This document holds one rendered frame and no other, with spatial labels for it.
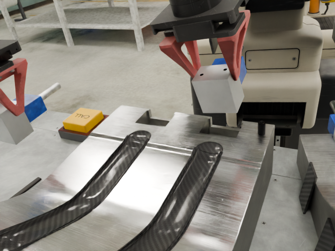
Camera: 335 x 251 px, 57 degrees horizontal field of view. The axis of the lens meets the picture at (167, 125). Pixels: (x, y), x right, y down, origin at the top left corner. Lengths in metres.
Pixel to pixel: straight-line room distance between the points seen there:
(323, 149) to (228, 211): 0.19
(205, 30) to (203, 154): 0.16
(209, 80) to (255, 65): 0.41
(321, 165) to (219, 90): 0.16
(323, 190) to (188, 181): 0.16
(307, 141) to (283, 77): 0.33
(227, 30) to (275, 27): 0.46
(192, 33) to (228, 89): 0.09
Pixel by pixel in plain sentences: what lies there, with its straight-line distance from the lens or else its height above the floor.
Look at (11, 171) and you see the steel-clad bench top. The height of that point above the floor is 0.80.
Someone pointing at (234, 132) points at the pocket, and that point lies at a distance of 0.47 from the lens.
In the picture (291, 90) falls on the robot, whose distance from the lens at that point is 0.79.
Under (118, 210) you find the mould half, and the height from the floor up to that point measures 0.88.
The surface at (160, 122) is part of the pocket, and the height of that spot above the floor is 0.87.
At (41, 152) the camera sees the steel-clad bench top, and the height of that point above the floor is 0.80.
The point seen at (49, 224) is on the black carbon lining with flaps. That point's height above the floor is 0.90.
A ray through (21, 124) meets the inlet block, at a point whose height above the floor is 0.93.
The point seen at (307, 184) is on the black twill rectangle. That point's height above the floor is 0.84.
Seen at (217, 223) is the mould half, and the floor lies 0.88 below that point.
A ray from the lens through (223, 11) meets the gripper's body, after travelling 0.34.
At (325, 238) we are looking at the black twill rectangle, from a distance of 0.38.
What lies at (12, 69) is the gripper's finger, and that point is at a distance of 0.46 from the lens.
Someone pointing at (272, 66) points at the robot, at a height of 0.82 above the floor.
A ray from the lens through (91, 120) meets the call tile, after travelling 0.64.
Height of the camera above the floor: 1.14
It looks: 32 degrees down
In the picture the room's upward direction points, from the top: 9 degrees counter-clockwise
